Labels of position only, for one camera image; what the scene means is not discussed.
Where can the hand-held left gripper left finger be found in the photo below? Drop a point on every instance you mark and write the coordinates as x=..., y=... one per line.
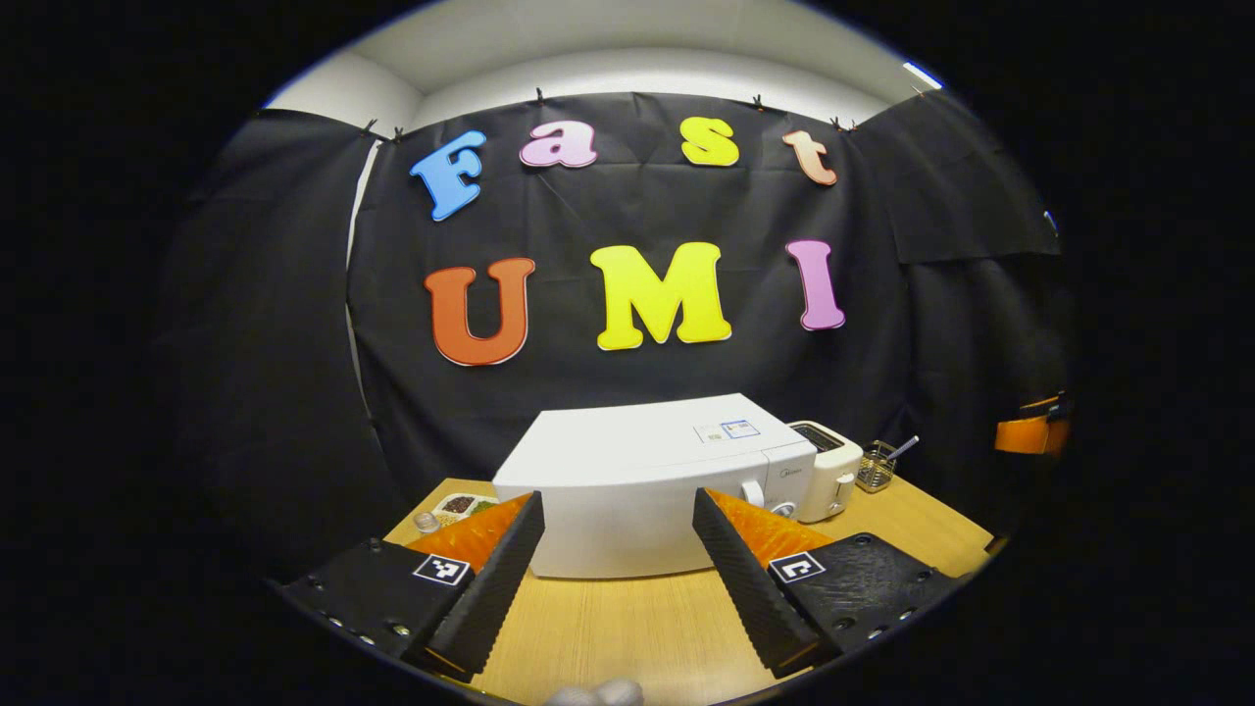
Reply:
x=495, y=588

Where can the clear plastic water bottle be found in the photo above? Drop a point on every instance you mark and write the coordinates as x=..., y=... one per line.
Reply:
x=427, y=522

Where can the cream white toaster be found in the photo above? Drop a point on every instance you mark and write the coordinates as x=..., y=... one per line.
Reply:
x=828, y=480

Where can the ceiling light panel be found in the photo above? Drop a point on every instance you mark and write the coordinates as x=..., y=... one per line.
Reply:
x=923, y=75

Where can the metal spoon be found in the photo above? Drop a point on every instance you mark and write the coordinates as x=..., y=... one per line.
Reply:
x=904, y=447

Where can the white microwave oven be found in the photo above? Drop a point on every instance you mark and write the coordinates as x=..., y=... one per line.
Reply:
x=627, y=471

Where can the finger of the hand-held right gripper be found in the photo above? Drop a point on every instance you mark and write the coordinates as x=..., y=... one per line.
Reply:
x=1029, y=436
x=1044, y=402

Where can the black backdrop cloth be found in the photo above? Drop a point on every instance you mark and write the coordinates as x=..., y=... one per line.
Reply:
x=275, y=343

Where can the white divided snack dish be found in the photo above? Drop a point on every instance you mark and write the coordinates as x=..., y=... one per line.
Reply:
x=461, y=506

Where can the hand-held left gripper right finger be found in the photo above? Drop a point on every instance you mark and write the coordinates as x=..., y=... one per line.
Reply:
x=740, y=579

